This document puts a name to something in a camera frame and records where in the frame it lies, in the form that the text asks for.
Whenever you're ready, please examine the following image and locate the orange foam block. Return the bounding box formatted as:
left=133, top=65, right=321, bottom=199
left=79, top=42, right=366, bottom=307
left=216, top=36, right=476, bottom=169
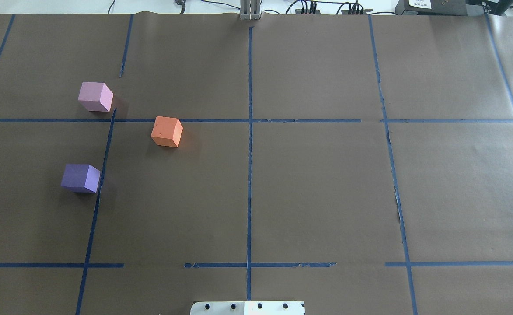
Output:
left=150, top=116, right=184, bottom=147

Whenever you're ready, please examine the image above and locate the pink foam block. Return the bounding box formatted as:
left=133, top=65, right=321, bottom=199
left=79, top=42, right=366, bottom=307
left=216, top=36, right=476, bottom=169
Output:
left=77, top=82, right=114, bottom=113

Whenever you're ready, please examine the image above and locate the purple foam block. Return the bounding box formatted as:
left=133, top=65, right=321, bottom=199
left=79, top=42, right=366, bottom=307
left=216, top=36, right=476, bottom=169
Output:
left=60, top=164, right=101, bottom=193

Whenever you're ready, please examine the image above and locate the black box device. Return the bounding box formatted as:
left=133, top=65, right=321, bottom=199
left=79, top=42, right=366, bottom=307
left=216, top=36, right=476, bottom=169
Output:
left=394, top=0, right=468, bottom=16

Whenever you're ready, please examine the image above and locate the aluminium frame post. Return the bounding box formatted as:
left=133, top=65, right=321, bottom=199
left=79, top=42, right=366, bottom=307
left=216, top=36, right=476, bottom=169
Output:
left=240, top=0, right=262, bottom=21

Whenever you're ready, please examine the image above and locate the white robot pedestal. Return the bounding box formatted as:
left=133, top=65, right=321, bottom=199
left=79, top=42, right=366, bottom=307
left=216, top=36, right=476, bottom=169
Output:
left=190, top=301, right=306, bottom=315

